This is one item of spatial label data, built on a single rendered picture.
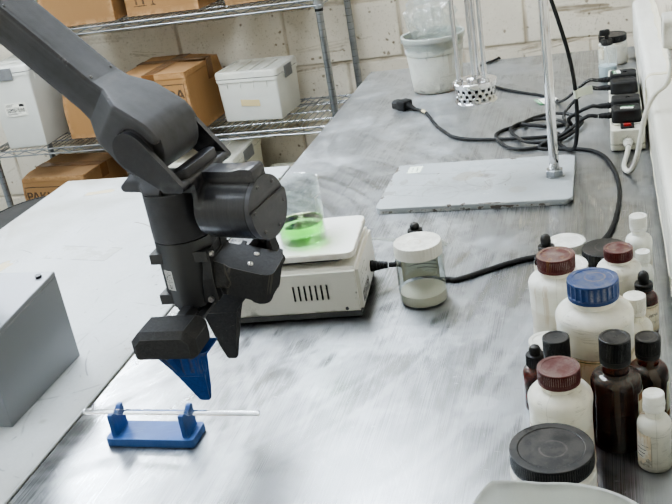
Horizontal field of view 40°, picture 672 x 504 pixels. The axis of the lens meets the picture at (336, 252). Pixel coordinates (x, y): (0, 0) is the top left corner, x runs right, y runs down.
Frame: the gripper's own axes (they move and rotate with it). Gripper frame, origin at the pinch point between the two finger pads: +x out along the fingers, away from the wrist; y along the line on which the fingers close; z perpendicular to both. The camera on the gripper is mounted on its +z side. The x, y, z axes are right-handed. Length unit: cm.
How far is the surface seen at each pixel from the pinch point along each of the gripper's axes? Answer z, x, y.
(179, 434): -5.5, 9.4, -1.1
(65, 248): -48, 9, 51
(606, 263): 37.2, 3.9, 22.9
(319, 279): 3.8, 4.6, 24.0
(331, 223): 3.4, 1.4, 34.2
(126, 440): -11.1, 9.5, -2.0
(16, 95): -172, 19, 230
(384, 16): -37, 14, 271
